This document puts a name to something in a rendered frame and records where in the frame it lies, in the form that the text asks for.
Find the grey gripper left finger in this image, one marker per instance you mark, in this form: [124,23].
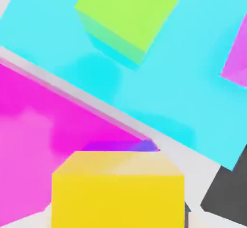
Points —
[48,216]

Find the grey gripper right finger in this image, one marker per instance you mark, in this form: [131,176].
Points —
[187,208]

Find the small yellow cube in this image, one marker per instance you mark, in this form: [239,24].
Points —
[117,197]

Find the small purple cube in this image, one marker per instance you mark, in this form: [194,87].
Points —
[238,61]

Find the small lime green cube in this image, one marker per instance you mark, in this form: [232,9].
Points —
[133,13]

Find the large dark grey box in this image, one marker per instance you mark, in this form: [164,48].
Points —
[227,191]

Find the large magenta box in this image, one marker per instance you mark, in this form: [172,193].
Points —
[34,135]

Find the large cyan box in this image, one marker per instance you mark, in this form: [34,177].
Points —
[185,88]

